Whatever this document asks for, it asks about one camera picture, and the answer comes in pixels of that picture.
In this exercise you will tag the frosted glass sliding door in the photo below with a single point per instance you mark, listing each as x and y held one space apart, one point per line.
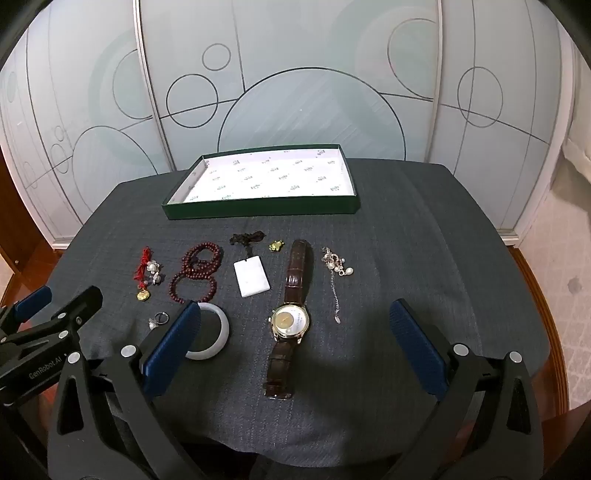
92 152
498 138
295 69

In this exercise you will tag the white jade bangle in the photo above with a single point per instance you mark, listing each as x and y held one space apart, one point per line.
221 332

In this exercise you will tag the green shallow box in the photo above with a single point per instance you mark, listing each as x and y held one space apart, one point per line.
258 175

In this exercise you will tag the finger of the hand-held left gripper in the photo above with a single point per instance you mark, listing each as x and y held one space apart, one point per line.
78 307
32 301

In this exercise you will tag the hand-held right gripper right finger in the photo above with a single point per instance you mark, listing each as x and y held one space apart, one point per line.
418 346

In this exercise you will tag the round wooden table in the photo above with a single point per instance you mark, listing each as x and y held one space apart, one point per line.
545 332

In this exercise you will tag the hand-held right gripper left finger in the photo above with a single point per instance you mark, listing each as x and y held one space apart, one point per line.
173 346

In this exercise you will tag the brown wooden cabinet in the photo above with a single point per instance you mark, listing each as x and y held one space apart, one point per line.
11 207

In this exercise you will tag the small gold frog charm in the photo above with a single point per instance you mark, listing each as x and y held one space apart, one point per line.
276 246

